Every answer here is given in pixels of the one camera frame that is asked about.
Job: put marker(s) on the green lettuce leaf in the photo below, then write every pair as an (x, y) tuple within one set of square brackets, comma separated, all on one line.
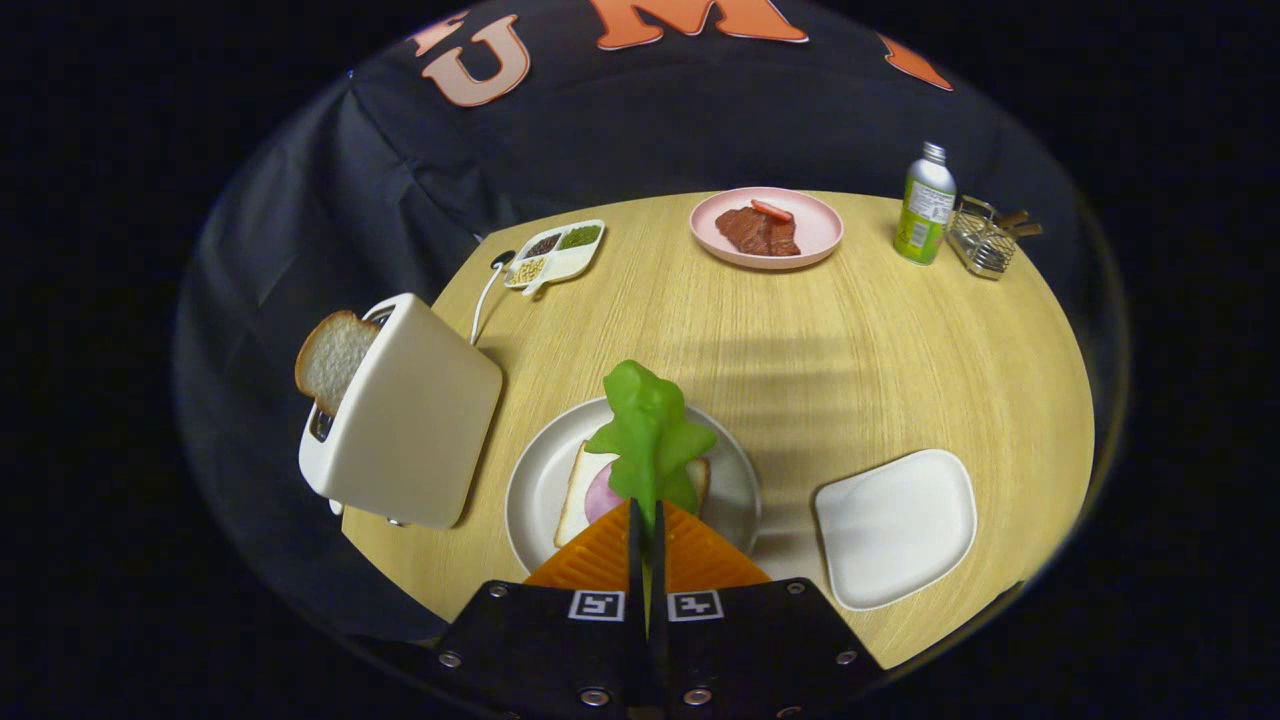
[(650, 430)]

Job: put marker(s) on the green label metal bottle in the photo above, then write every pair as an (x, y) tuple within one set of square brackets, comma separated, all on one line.
[(925, 215)]

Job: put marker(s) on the brown meat slices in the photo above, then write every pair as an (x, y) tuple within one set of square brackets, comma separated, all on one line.
[(755, 232)]

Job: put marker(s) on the round white plate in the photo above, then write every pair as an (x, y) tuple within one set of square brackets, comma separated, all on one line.
[(540, 480)]

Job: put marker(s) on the red sausage piece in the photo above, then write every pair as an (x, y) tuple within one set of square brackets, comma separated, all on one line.
[(772, 210)]

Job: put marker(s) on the white toaster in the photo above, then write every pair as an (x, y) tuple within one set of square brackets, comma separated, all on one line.
[(420, 420)]

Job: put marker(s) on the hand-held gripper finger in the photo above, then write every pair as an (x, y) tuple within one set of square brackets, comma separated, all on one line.
[(636, 640), (660, 640)]

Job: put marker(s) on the toasted bread slice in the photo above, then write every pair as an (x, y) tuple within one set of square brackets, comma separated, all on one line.
[(335, 355)]

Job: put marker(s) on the white sandwich bread slice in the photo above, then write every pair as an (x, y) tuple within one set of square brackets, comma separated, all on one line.
[(575, 500)]

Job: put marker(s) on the brown sticks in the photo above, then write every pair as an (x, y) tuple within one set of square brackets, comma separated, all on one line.
[(1020, 225)]

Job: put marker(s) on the pink ham slice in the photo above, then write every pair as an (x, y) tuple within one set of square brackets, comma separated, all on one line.
[(603, 495)]

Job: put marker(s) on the divided white condiment dish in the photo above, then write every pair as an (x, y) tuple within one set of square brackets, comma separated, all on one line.
[(570, 262)]

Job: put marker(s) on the pink round plate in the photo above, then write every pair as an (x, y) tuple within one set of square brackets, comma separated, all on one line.
[(820, 225)]

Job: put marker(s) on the square white plate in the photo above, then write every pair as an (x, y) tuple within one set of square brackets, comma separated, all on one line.
[(895, 530)]

